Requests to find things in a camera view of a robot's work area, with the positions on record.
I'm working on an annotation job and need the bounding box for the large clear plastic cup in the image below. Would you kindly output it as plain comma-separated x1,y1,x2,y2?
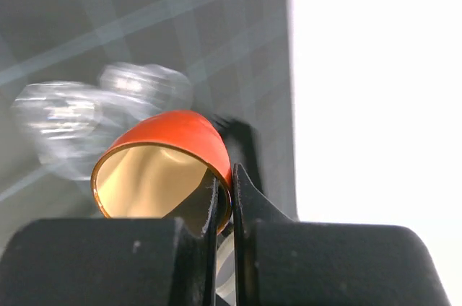
12,81,125,180

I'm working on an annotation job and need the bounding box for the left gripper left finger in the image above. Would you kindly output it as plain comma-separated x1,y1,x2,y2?
1,174,219,305

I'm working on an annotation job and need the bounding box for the small orange cup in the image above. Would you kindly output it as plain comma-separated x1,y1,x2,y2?
90,110,232,236

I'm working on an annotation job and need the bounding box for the black grid mat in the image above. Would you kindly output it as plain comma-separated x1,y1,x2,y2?
1,0,297,243

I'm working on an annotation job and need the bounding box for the small clear plastic cup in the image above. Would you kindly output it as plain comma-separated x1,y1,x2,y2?
99,63,193,121

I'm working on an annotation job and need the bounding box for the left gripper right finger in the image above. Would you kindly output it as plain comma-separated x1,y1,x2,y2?
233,164,449,305

